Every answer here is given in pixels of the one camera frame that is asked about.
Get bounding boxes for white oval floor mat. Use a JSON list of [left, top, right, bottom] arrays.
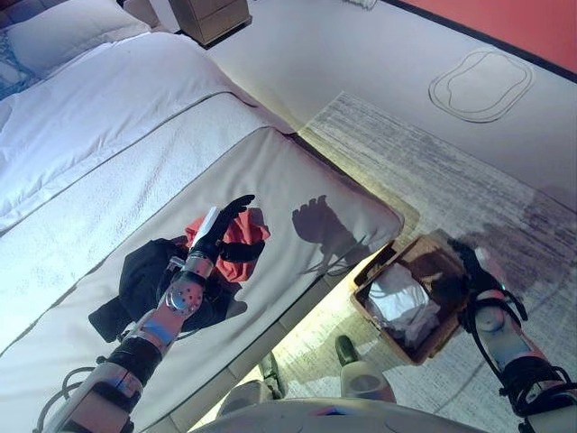
[[427, 47, 536, 124]]

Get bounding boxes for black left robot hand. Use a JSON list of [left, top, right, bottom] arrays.
[[188, 194, 267, 268]]

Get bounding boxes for black garment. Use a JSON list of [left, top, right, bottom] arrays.
[[87, 237, 249, 345]]

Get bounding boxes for white duvet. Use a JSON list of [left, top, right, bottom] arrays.
[[0, 31, 298, 344]]

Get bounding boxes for white pillow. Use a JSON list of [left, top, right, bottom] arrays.
[[4, 0, 151, 78]]

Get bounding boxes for red garment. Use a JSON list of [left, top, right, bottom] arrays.
[[184, 207, 271, 284]]

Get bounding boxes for grey robot torso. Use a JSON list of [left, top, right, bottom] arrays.
[[193, 396, 497, 433]]

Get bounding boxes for padded grey headboard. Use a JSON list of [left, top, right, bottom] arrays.
[[122, 0, 160, 29]]

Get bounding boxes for bed with beige cover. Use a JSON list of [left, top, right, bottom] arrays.
[[0, 0, 407, 433]]

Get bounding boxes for white garment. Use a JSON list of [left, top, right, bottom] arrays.
[[367, 265, 441, 349]]

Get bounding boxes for patterned throw pillow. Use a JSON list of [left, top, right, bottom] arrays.
[[0, 26, 40, 94]]

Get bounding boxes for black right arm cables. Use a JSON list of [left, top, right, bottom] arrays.
[[463, 288, 529, 407]]

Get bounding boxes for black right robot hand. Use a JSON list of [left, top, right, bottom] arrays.
[[448, 238, 501, 297]]

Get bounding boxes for brown woven laundry basket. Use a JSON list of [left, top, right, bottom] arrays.
[[351, 229, 480, 366]]

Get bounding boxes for silver right robot leg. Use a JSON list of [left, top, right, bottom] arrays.
[[335, 336, 398, 405]]

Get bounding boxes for brown wooden nightstand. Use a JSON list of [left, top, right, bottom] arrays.
[[169, 0, 253, 47]]

